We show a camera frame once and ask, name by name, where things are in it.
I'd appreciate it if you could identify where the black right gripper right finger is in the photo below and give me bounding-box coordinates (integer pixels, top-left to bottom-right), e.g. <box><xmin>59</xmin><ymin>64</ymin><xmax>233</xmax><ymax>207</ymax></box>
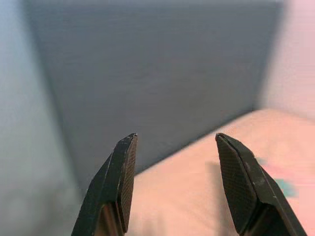
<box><xmin>215</xmin><ymin>133</ymin><xmax>308</xmax><ymax>236</ymax></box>

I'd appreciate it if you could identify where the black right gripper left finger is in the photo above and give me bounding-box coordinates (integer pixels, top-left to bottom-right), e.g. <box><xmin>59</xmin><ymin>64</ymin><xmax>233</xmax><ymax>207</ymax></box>
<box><xmin>71</xmin><ymin>133</ymin><xmax>138</xmax><ymax>236</ymax></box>

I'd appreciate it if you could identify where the bed with cream sheet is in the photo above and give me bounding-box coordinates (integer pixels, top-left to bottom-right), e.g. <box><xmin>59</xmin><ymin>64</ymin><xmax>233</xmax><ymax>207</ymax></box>
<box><xmin>127</xmin><ymin>108</ymin><xmax>315</xmax><ymax>236</ymax></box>

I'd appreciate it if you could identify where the blue fabric headboard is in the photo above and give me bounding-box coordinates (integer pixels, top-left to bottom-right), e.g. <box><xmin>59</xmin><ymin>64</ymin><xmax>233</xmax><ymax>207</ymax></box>
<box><xmin>24</xmin><ymin>0</ymin><xmax>284</xmax><ymax>192</ymax></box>

